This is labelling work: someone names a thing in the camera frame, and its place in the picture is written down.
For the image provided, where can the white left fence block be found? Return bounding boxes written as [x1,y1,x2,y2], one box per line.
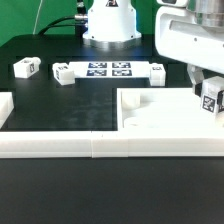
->
[0,92,14,129]

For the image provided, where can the thin white cable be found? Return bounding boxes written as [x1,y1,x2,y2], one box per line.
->
[32,0,44,36]

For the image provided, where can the white front fence wall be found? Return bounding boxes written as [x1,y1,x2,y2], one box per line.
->
[0,131,224,158]

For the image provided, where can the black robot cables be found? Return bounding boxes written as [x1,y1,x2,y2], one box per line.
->
[37,0,89,37]

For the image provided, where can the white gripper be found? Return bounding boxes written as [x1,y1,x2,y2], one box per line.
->
[155,0,224,96]

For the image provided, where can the white square tabletop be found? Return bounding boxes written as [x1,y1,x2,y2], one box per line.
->
[117,88,224,131]

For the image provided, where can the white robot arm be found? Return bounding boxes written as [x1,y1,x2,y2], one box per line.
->
[83,0,224,86]

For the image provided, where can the white marker base plate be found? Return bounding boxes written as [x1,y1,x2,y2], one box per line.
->
[69,61,150,78]

